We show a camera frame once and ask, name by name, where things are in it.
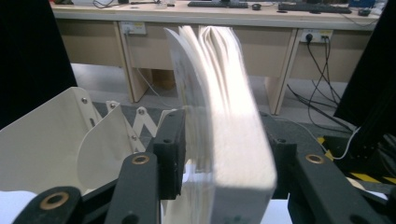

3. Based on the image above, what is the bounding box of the black keyboard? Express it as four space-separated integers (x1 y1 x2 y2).
277 2 353 15
187 1 249 9

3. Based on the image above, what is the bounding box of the black power cable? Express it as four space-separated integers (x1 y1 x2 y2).
286 33 354 133
306 35 344 104

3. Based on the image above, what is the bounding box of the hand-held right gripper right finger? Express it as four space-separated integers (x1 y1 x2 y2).
261 111 298 200

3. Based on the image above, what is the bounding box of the white book with picture grid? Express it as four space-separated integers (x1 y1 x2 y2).
163 25 278 224

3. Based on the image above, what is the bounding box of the white wall socket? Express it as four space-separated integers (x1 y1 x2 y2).
300 28 334 44
119 21 148 35

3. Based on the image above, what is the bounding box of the black stand base striped tape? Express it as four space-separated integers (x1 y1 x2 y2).
317 133 396 188

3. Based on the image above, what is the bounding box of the beige wooden desk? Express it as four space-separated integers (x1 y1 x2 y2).
49 0 382 116

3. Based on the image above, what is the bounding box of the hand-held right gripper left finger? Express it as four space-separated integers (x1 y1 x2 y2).
152 108 188 201

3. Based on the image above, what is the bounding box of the beige folding book stand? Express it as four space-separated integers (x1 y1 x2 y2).
0 86 178 195

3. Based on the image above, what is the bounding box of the black curtain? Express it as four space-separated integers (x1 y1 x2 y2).
0 0 78 130
334 0 396 147

